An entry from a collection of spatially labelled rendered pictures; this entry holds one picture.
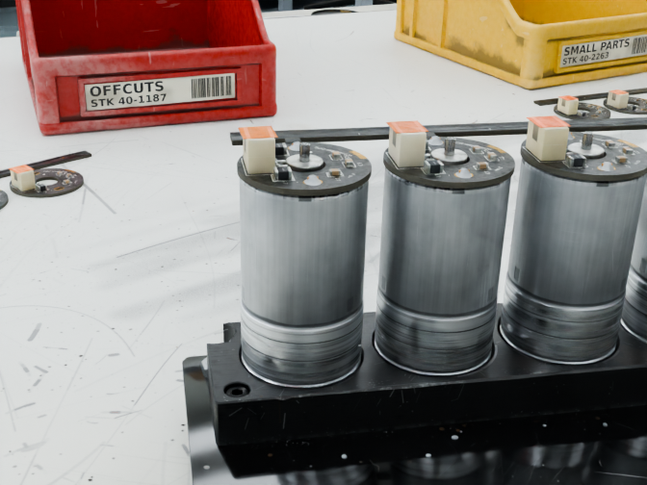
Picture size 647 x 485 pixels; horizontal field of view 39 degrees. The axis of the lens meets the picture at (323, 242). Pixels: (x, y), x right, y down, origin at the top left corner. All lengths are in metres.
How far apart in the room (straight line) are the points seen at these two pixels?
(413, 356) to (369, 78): 0.30
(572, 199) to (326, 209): 0.05
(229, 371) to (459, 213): 0.06
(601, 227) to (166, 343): 0.11
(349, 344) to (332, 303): 0.01
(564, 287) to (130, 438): 0.10
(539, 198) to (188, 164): 0.19
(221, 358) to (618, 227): 0.08
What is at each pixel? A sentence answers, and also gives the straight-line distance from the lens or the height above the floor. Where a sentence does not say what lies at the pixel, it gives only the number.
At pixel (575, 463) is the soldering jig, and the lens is 0.19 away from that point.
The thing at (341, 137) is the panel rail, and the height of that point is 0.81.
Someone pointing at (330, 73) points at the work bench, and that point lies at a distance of 0.47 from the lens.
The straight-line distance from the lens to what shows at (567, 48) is 0.47.
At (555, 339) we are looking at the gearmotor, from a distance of 0.19.
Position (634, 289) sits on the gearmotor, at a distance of 0.21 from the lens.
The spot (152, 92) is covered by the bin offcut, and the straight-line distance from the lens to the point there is 0.39.
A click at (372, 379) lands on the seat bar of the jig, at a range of 0.18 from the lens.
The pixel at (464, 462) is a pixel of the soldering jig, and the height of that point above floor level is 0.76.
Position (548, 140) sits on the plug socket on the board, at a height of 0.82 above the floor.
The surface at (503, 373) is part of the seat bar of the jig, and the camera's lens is 0.19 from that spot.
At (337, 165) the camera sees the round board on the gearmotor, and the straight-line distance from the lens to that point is 0.17.
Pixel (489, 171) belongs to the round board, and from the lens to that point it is 0.17.
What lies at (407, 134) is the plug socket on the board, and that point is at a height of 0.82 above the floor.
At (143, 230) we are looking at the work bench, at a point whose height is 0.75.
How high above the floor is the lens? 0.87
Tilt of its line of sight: 25 degrees down
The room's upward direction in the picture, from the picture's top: 2 degrees clockwise
